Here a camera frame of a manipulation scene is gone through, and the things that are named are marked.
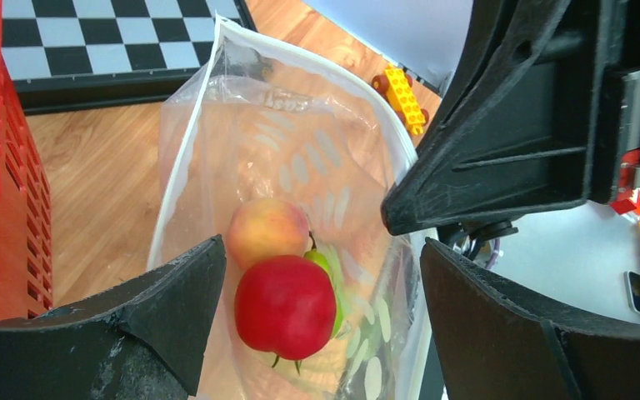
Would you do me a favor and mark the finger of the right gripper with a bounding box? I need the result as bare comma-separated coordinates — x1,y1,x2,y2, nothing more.
381,1,624,235

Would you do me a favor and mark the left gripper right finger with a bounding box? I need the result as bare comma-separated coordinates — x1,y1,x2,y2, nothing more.
420,238,640,399

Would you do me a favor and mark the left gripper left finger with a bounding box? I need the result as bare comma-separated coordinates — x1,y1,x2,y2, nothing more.
0,236,227,399

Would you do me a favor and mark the red apple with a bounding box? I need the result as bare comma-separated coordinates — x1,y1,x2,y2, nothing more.
234,255,336,361

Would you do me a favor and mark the peach fruit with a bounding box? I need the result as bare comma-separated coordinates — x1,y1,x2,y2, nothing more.
225,197,310,270

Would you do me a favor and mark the green pear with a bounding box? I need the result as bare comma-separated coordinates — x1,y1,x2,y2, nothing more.
303,232,344,338

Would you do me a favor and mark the clear polka dot zip bag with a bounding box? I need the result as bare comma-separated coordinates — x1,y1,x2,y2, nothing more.
147,16,435,399

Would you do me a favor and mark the black white chessboard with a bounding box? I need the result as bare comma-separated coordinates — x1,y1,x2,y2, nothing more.
2,0,255,115

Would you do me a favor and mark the yellow red toy block car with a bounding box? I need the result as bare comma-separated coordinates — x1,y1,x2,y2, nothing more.
371,65,429,136

